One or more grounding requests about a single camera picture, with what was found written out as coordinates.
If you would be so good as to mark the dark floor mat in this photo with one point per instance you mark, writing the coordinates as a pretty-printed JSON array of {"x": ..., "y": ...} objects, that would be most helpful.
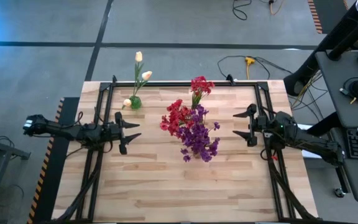
[{"x": 331, "y": 15}]

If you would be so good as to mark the white paper sheet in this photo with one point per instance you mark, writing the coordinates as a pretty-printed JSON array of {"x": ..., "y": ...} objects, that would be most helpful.
[{"x": 314, "y": 154}]

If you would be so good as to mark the purple flower bunch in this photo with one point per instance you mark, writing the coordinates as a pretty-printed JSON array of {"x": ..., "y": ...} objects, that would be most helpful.
[
  {"x": 212, "y": 147},
  {"x": 194, "y": 137},
  {"x": 200, "y": 112}
]

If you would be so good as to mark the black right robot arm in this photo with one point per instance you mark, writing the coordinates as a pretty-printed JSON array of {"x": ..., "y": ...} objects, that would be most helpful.
[{"x": 303, "y": 140}]

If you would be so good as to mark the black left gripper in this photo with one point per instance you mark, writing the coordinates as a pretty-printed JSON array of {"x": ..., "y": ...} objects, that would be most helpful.
[{"x": 120, "y": 132}]

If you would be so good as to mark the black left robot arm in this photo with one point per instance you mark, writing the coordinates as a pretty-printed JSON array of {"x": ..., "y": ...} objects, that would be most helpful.
[{"x": 73, "y": 132}]

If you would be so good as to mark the cream tulip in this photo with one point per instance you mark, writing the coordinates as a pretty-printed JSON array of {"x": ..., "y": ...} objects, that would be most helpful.
[
  {"x": 138, "y": 56},
  {"x": 147, "y": 75},
  {"x": 127, "y": 102}
]

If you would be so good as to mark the grey desk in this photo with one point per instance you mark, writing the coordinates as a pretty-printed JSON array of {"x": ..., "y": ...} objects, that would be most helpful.
[{"x": 334, "y": 71}]

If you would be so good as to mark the orange black hazard strip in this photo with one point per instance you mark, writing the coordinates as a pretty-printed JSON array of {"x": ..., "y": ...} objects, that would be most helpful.
[{"x": 315, "y": 17}]

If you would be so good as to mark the black tower fan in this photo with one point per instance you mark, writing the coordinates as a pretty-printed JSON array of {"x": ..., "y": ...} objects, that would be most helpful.
[{"x": 328, "y": 43}]

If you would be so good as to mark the black caster wheel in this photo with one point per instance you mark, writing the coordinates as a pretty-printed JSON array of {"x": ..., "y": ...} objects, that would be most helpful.
[{"x": 339, "y": 193}]

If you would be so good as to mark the green glass vase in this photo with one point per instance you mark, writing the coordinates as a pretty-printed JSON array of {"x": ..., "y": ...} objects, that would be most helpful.
[{"x": 135, "y": 102}]

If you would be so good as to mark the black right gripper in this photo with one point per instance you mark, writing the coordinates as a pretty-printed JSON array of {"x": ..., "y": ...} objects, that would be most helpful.
[{"x": 258, "y": 124}]

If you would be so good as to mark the grey metal stand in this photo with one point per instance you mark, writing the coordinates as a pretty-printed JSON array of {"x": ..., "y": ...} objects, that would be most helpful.
[{"x": 2, "y": 148}]

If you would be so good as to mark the yellow black hazard strip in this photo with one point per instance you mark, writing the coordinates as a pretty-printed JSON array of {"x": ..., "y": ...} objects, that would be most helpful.
[{"x": 38, "y": 186}]

